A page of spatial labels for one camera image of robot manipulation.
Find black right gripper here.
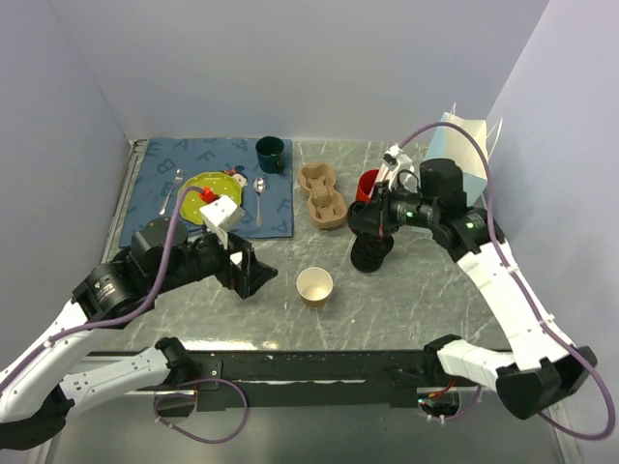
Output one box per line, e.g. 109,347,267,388
347,180,438,238

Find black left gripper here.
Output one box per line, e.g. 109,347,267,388
151,224,278,297

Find brown paper cup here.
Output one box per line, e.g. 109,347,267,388
296,267,334,308

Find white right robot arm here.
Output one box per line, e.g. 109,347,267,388
348,156,597,420

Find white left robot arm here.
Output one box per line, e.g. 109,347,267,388
1,217,278,450

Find stack of black lids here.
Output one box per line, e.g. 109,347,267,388
350,234,395,274

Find brown pulp cup carrier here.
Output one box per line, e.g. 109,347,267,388
298,162,348,229

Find red cup holder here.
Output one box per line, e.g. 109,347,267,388
356,169,379,203

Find blue alphabet cloth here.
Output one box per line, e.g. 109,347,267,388
119,137,294,247

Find silver spoon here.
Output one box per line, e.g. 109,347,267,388
253,178,267,227

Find yellow-green dotted plate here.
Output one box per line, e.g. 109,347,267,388
180,172,243,225

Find light blue paper bag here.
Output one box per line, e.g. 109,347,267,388
425,103,503,206

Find dark green mug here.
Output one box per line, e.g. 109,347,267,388
255,136,285,174

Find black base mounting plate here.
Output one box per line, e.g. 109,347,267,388
190,350,452,408

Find silver fork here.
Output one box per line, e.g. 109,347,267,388
159,169,184,216

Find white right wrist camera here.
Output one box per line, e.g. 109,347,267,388
374,145,416,191

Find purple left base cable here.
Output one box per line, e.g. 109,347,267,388
153,377,249,444

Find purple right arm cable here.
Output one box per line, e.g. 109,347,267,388
398,121,611,442

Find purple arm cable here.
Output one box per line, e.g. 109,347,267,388
0,185,207,392
398,121,611,442

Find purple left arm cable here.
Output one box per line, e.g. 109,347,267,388
0,185,207,392

